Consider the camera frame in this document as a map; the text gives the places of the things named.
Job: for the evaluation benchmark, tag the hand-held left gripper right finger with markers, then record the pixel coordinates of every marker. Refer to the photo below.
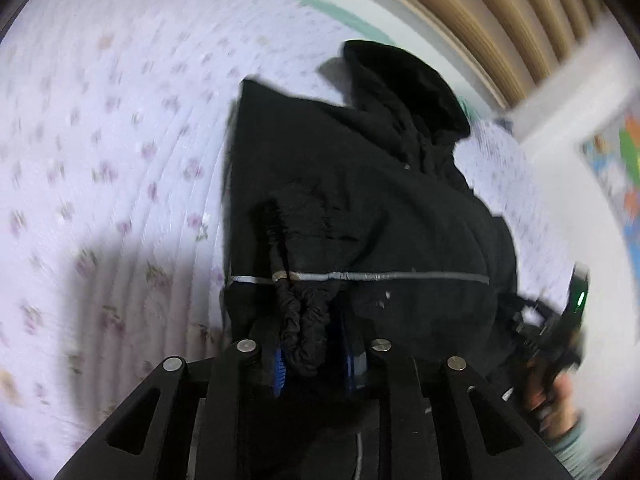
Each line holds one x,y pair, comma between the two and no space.
356,367

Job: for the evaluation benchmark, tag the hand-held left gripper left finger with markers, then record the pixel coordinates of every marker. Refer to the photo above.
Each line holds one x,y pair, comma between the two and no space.
278,375

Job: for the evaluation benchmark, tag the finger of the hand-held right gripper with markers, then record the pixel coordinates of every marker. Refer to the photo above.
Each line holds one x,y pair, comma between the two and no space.
525,315

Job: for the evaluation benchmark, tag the black hooded jacket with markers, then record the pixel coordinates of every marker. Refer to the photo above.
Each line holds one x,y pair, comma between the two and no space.
375,210

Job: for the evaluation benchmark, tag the person's right forearm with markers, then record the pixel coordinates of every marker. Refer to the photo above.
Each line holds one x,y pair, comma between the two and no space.
580,455

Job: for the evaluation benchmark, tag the person's right hand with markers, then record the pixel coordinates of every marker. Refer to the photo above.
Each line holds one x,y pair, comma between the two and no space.
562,405

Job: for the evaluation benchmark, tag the world map poster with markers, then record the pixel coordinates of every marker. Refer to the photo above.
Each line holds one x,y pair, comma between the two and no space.
625,170

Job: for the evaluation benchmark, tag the white bookshelf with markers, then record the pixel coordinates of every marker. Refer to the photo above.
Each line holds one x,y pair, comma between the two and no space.
565,80

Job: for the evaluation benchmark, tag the floral quilted bedspread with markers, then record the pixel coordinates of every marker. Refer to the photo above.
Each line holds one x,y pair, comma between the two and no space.
125,160

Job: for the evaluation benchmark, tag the wooden slatted wall panel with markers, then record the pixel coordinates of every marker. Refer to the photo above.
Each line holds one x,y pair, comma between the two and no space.
500,10

